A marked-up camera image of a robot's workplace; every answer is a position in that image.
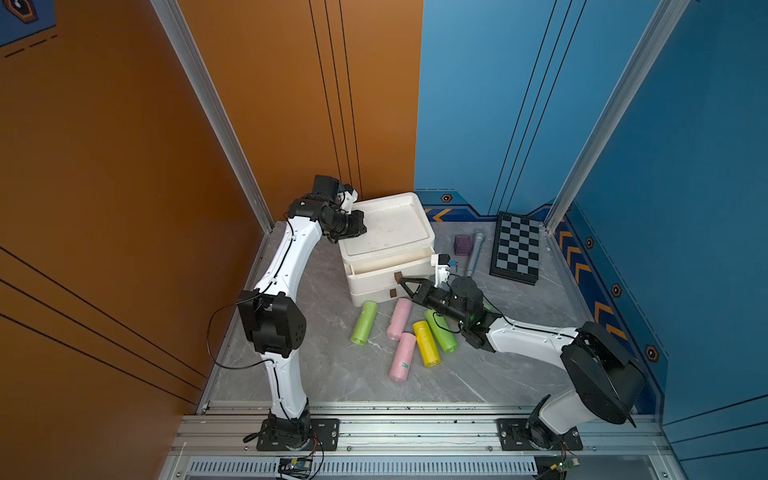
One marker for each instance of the green roll far left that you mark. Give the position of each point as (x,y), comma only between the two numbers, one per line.
(364,323)

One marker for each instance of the grey microphone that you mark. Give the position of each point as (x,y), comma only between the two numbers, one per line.
(478,240)

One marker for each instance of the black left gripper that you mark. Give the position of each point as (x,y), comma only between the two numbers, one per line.
(358,227)

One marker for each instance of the yellow trash bag roll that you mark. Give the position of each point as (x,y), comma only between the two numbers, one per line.
(426,343)

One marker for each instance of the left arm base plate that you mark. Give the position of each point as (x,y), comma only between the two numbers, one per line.
(279,434)

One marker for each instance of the green circuit board left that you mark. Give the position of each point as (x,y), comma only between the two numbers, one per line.
(296,468)

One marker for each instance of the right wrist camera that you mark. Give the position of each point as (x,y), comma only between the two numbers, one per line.
(442,268)

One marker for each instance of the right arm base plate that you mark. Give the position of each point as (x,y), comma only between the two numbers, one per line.
(518,434)

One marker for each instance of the green circuit board right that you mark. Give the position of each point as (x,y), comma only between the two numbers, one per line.
(563,467)

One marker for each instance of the green roll centre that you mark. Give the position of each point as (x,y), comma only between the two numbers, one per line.
(443,335)

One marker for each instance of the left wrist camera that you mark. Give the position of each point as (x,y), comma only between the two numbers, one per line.
(346,198)

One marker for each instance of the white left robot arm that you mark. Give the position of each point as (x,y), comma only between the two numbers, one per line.
(272,321)

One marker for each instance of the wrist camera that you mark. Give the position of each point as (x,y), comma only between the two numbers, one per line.
(346,198)
(442,268)

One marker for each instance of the pink roll lower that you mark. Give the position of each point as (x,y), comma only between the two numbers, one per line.
(402,361)

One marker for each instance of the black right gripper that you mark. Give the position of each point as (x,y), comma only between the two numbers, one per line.
(424,294)

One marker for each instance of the green circuit board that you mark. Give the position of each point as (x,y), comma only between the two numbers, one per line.
(563,467)
(296,468)

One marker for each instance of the white plastic drawer cabinet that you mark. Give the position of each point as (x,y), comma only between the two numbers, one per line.
(395,224)

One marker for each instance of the pink roll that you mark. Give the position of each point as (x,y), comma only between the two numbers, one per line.
(402,361)
(399,319)

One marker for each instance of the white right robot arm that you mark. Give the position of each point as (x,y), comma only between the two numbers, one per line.
(606,378)

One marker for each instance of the purple small block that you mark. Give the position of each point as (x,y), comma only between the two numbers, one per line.
(463,245)

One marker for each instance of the green roll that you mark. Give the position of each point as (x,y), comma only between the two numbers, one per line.
(443,335)
(364,323)

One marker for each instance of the black white chessboard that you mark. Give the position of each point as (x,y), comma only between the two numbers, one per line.
(516,249)

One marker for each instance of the pink roll upper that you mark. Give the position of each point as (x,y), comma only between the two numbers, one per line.
(399,319)

